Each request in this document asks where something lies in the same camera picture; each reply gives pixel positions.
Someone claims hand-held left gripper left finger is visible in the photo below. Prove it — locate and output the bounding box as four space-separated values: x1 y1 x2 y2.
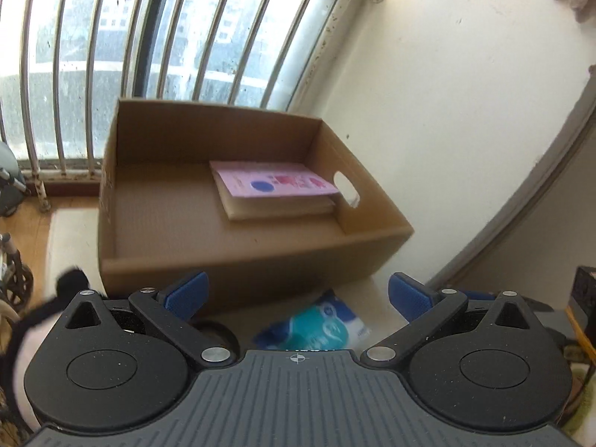
65 271 236 368

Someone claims grey door frame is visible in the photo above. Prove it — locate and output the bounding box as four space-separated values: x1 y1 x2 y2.
426 98 596 289

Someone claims black and white plush toy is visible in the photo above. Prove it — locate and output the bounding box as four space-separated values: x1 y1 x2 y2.
0 267 108 434

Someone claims pink notebook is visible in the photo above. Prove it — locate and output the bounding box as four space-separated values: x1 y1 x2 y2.
209 161 340 223

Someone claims blue tissue packet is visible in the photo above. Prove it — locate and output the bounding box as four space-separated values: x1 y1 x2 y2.
251 289 371 352

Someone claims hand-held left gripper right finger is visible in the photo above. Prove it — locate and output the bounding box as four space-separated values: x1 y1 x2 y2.
361 272 543 368

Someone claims brown cardboard box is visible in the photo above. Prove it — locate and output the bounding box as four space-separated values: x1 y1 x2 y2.
99 98 415 320

